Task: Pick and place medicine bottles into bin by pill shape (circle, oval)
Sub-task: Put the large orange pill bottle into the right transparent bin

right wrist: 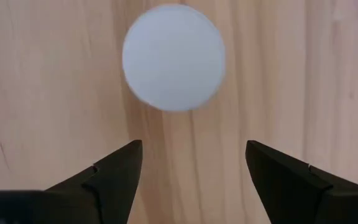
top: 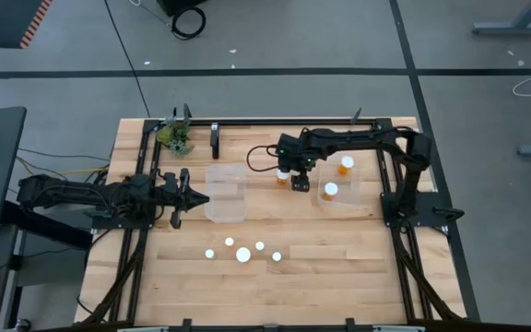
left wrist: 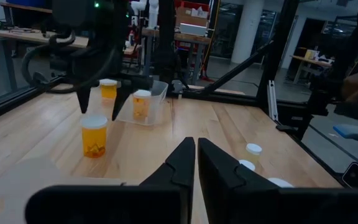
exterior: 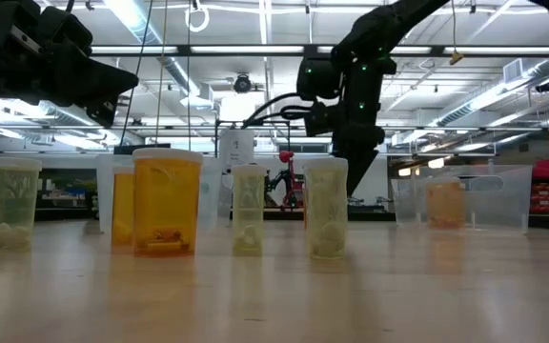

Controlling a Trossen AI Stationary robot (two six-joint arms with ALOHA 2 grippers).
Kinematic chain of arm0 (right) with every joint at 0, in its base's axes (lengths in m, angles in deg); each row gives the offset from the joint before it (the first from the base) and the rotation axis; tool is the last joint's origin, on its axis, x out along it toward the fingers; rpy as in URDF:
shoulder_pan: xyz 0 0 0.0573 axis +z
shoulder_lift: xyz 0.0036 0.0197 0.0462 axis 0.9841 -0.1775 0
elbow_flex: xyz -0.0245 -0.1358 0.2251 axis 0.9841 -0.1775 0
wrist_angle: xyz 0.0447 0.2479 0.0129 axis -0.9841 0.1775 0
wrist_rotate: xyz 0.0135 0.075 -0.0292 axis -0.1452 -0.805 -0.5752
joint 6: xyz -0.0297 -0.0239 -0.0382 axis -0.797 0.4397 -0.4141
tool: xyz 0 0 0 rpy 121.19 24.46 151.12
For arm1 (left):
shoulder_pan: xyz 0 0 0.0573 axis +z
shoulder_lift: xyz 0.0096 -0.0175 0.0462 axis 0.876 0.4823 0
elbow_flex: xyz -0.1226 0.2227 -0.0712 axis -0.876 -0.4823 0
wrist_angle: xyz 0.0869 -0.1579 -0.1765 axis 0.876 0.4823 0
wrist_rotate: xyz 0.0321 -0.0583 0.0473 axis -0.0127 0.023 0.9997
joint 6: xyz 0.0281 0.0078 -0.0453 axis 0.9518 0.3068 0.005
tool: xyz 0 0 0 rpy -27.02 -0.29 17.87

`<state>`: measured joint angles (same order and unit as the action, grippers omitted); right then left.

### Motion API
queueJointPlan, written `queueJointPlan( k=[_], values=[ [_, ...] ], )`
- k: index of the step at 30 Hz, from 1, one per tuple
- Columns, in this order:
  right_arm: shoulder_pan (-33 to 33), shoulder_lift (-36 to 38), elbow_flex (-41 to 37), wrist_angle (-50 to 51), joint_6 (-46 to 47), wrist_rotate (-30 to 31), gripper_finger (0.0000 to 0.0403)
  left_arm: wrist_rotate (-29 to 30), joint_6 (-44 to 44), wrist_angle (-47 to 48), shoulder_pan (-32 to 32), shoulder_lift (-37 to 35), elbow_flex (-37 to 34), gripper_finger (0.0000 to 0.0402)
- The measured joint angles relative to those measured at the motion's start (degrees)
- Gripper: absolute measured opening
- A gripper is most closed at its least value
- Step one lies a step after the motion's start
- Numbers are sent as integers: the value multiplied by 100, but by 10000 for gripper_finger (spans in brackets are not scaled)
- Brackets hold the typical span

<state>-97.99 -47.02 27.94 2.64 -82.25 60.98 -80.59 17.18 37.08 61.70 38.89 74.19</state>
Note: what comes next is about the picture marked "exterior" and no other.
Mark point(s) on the white sign panel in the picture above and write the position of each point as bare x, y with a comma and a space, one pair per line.
236, 147

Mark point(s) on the slim yellow-green pill bottle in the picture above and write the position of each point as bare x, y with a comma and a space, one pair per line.
248, 205

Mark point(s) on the pale green pill bottle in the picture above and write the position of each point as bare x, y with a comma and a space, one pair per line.
14, 200

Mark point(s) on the wide orange pill bottle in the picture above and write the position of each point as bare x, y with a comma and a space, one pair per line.
167, 205

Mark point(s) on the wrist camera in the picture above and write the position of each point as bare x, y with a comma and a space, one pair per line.
24, 40
318, 119

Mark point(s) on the round black overhead camera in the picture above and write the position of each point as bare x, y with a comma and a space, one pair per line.
242, 84

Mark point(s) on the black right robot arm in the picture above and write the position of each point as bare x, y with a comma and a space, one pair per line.
389, 24

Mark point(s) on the red and black machine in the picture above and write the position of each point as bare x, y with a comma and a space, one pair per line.
286, 156

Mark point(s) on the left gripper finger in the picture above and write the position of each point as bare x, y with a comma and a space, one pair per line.
103, 113
98, 78

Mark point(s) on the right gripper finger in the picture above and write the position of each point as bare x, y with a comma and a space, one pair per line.
358, 167

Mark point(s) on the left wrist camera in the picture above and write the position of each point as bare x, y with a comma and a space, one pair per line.
24, 40

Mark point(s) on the yellow hanging tag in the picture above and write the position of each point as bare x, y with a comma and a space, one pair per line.
456, 58

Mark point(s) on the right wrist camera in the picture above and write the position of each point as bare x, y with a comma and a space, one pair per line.
318, 119

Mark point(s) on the slim orange pill bottle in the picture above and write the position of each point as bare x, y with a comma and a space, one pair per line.
123, 209

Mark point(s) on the wide yellow-green pill bottle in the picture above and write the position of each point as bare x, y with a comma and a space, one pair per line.
327, 209

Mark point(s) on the black stand frame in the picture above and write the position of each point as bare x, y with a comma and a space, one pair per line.
253, 122

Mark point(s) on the black ceiling fixture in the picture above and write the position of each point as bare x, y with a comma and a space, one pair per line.
546, 86

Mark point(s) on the black beam with light strips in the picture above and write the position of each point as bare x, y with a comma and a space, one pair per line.
184, 49

